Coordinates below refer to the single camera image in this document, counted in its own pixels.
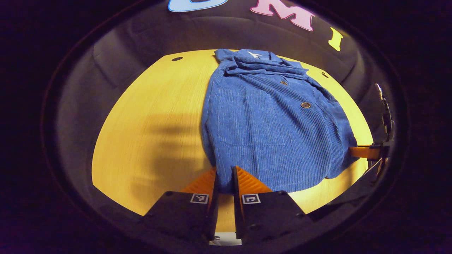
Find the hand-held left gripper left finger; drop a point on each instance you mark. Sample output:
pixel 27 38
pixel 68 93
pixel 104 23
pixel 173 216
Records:
pixel 214 218

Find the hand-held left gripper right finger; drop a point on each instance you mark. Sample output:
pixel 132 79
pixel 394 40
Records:
pixel 237 215

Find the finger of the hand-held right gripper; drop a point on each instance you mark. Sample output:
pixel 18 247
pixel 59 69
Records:
pixel 363 152

